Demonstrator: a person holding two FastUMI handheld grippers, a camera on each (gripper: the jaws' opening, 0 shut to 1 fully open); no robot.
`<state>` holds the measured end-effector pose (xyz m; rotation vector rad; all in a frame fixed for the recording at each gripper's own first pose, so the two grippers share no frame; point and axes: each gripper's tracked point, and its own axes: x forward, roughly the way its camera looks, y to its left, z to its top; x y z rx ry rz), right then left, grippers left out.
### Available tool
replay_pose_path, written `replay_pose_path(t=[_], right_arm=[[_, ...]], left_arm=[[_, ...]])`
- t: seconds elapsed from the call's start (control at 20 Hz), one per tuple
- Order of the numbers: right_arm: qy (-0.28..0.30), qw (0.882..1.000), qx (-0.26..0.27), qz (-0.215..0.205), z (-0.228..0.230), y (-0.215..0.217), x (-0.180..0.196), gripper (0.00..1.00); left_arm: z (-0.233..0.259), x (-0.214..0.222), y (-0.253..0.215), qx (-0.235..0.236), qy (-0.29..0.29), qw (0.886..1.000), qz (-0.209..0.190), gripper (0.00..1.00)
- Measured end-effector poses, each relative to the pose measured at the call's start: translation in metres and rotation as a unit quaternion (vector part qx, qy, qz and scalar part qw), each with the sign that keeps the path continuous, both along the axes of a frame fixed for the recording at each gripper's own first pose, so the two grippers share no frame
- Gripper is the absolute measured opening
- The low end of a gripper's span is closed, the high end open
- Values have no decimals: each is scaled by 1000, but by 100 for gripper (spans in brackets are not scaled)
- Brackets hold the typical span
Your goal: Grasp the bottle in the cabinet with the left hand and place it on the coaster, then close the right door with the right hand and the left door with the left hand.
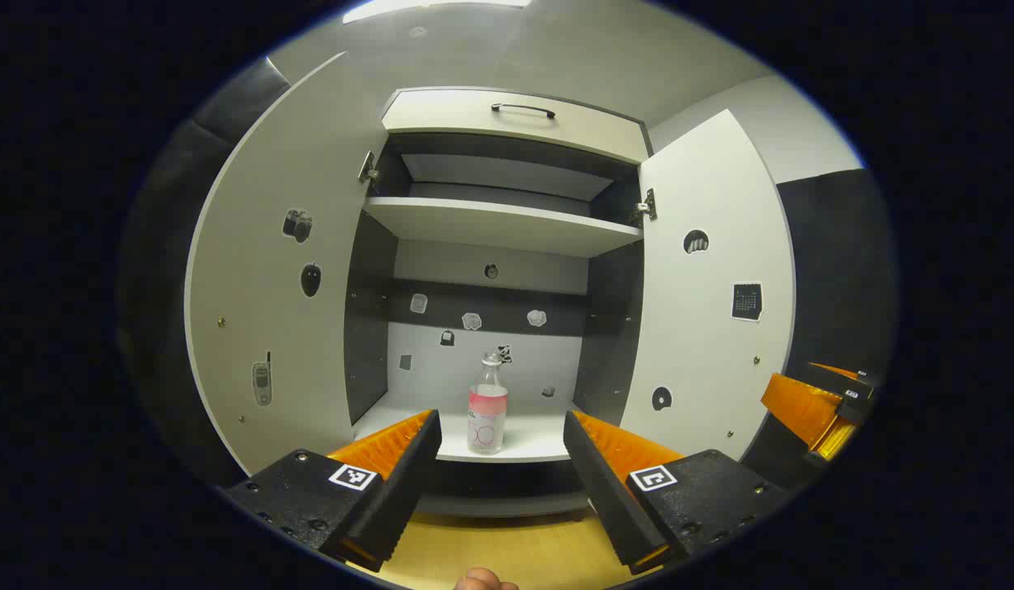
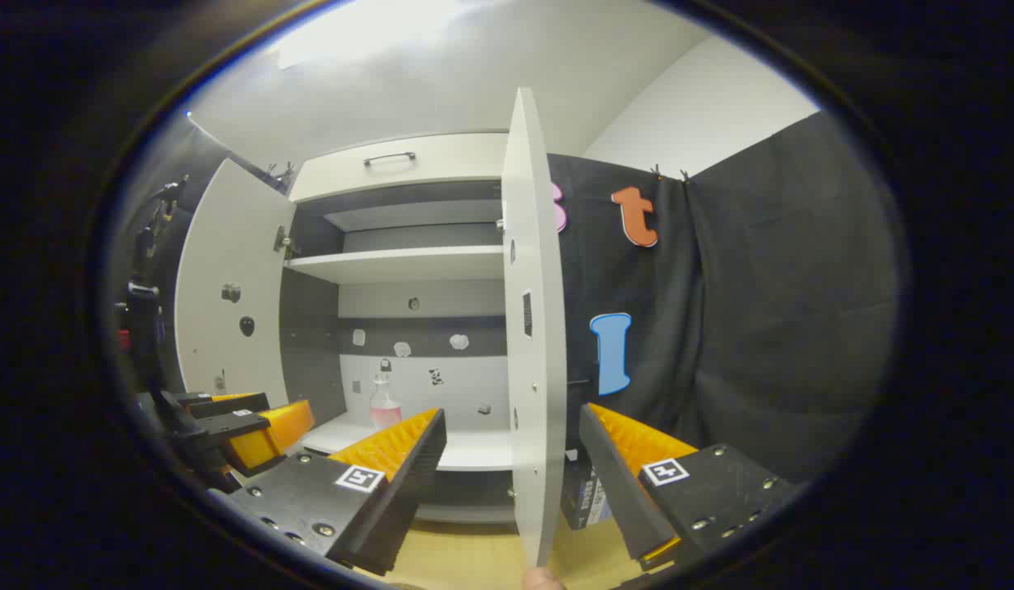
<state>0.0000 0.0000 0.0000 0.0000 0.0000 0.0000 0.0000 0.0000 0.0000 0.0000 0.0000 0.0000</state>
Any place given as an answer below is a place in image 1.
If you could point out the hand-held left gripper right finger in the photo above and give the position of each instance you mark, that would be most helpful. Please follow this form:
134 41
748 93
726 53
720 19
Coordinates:
597 492

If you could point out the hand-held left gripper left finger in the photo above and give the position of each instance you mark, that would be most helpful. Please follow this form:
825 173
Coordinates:
409 483

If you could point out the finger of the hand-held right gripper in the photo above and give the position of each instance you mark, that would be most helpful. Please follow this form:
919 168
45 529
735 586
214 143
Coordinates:
802 406
851 375

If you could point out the clear bottle pink label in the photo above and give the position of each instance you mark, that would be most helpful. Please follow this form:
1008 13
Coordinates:
486 418

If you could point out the white and grey cabinet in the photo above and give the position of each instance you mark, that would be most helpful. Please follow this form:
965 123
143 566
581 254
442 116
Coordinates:
441 377

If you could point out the white cabinet door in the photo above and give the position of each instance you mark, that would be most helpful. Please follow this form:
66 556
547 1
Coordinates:
294 344
703 344

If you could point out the metal door hinge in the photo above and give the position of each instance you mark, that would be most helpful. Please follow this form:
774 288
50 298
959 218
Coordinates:
368 170
646 206

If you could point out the white cabinet shelf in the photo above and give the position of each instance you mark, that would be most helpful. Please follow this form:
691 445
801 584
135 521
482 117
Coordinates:
491 221

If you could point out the white cabinet drawer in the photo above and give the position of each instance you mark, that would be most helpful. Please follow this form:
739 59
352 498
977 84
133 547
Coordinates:
441 115

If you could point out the ceiling light panel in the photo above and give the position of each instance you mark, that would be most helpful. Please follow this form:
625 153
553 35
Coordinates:
433 8

